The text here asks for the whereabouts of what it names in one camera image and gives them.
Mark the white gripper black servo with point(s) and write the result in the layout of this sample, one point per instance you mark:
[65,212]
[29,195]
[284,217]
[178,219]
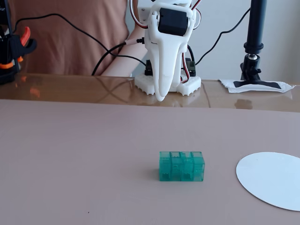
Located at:
[161,48]

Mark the teal lego brick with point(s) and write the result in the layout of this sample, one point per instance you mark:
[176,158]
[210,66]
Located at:
[181,167]

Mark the person forearm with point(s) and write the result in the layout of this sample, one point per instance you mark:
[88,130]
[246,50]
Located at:
[126,58]

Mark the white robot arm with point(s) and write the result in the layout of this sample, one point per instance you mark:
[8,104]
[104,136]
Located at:
[144,21]

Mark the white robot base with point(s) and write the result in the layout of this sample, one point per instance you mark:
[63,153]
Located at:
[189,85]

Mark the white paper circle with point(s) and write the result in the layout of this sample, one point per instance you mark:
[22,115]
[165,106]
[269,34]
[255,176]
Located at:
[272,179]

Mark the person torso brown shirt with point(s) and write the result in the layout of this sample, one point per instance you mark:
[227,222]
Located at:
[58,47]

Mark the pink mat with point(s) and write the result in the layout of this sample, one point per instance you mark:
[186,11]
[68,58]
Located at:
[93,164]

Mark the black orange spring clamp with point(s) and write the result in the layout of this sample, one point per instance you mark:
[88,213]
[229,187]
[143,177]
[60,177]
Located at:
[14,47]

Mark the black camera stand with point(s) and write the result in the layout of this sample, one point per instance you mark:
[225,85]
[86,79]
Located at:
[255,35]

